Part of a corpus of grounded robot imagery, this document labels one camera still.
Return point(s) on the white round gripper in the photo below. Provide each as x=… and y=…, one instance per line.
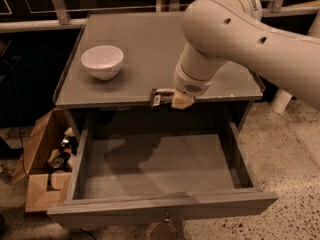
x=188, y=83

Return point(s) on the black rxbar chocolate bar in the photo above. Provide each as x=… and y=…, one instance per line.
x=160, y=97

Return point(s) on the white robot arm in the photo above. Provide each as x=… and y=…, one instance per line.
x=219, y=31

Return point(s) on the grey cabinet with counter top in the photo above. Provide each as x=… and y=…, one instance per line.
x=152, y=44

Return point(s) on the open grey top drawer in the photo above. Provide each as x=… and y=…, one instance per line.
x=123, y=179

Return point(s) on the white ceramic bowl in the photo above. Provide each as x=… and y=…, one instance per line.
x=103, y=62

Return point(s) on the metal railing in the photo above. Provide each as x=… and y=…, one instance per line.
x=100, y=7

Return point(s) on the dark can in box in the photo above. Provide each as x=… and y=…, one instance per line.
x=59, y=160

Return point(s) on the cardboard box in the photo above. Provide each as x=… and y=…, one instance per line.
x=44, y=190

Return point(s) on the metal drawer pull handle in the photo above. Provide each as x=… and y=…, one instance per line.
x=167, y=219

